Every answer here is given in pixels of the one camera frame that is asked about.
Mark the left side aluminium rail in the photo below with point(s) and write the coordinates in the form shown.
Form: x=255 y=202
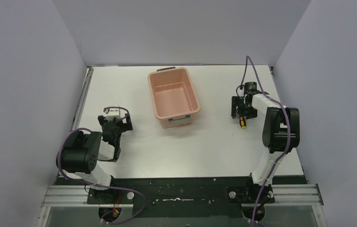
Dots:
x=82 y=98

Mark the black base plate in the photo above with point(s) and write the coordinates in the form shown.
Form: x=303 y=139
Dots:
x=191 y=197

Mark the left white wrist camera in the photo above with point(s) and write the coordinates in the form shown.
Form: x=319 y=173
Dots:
x=113 y=112

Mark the aluminium rail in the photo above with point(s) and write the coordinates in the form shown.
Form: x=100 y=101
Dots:
x=285 y=195
x=82 y=98

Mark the aluminium front rail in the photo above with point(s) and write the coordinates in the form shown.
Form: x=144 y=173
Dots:
x=285 y=195

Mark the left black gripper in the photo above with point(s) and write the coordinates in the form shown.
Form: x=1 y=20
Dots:
x=115 y=124

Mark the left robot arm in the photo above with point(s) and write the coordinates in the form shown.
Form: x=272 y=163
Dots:
x=83 y=148

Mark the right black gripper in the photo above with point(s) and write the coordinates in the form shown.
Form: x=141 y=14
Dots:
x=249 y=114

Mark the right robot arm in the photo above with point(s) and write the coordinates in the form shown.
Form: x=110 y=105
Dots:
x=280 y=134

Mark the pink plastic bin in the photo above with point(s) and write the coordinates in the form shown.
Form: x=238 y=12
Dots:
x=174 y=98

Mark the yellow black screwdriver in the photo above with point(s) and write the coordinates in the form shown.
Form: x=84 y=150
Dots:
x=242 y=122

